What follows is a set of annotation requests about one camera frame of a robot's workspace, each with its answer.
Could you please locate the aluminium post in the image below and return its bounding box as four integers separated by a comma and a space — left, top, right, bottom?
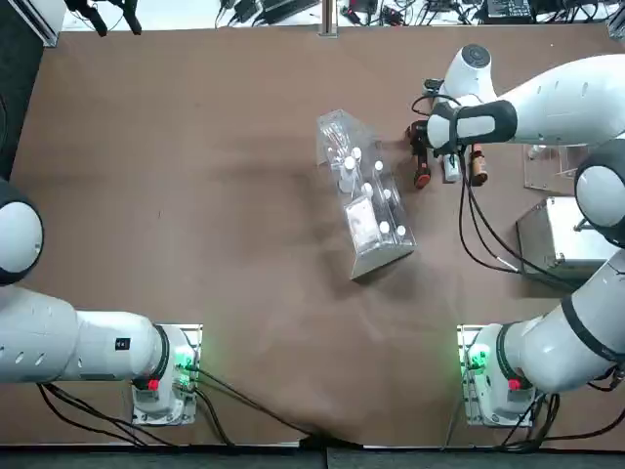
317, 0, 340, 38

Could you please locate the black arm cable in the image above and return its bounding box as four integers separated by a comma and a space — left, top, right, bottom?
467, 144, 587, 294

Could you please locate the white flat packet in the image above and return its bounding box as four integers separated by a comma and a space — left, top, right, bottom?
343, 197, 382, 255

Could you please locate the brown medicine bottle tan label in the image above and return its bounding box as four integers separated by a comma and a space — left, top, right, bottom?
469, 145, 490, 188

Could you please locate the large clear bottle white cap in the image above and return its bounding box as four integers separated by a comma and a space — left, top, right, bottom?
338, 155, 359, 195

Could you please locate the clear acrylic compartment tray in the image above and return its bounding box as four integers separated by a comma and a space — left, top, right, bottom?
522, 144, 595, 192

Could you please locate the bag of cotton swabs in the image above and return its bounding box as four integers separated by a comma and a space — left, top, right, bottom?
319, 121, 351, 165

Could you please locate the clear acrylic display shelf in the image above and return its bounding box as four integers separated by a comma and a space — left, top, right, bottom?
315, 108, 418, 282

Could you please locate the black cable with silver connector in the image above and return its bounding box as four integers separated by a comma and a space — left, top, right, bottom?
457, 144, 587, 294

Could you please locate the orange black barcode scanner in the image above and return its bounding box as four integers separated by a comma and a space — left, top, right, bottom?
404, 121, 434, 192

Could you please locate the small dark power adapter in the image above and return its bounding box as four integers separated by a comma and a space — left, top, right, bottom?
229, 0, 259, 23

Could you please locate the aluminium frame profile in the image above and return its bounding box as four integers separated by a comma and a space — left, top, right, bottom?
17, 0, 65, 49

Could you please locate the silver metal case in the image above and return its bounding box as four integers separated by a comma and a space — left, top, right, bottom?
516, 195, 616, 283

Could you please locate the black base cable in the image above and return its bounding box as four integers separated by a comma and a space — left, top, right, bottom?
36, 383, 235, 447
497, 380, 625, 448
192, 365, 365, 448

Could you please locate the large dark power adapter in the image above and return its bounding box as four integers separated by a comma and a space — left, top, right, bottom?
261, 0, 319, 14

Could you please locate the black power strip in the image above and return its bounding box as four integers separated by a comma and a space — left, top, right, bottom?
486, 0, 534, 20

